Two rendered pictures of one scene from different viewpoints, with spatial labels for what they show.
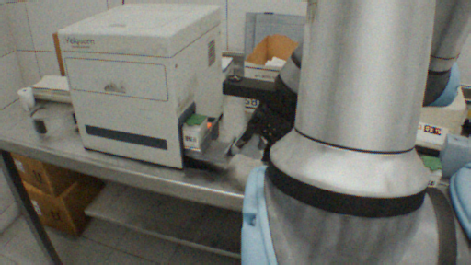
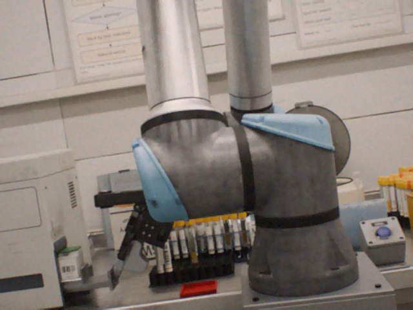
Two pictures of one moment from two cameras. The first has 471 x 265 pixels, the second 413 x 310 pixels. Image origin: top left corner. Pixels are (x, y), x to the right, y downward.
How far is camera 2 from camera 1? 0.71 m
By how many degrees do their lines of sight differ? 32
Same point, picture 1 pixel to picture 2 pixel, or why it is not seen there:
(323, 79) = (154, 77)
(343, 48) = (159, 61)
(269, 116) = (144, 213)
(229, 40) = not seen: hidden behind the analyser
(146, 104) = (17, 236)
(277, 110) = not seen: hidden behind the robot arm
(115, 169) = not seen: outside the picture
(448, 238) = (239, 130)
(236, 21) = (87, 191)
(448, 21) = (246, 67)
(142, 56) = (10, 183)
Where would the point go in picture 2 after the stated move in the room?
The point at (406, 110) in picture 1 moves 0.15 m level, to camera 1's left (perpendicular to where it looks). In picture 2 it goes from (193, 79) to (80, 95)
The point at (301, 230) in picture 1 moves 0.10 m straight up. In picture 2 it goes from (161, 138) to (149, 61)
